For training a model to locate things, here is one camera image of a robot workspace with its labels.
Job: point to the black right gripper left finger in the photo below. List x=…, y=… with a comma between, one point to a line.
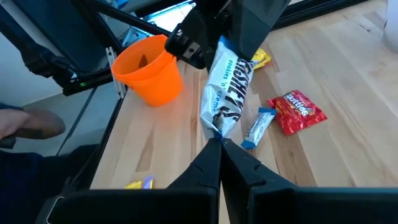
x=202, y=174

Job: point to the orange plastic bucket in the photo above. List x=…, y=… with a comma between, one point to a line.
x=155, y=84

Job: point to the white blue Hershey's candy bar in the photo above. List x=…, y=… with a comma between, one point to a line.
x=258, y=127
x=224, y=93

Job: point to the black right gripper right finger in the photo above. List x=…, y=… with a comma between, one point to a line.
x=239, y=174

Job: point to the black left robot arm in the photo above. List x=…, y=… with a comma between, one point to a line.
x=62, y=34

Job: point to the person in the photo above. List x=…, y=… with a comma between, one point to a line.
x=18, y=186

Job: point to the yellow Sour Patch candy packet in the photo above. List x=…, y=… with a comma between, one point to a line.
x=136, y=185
x=262, y=59

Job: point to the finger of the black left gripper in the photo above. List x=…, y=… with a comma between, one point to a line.
x=255, y=25
x=194, y=40

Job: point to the white paper sheets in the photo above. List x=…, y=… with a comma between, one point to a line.
x=169, y=18

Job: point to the silver frame bracket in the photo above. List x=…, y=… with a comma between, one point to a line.
x=115, y=71

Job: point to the red Skittles candy packet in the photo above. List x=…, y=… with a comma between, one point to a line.
x=295, y=112

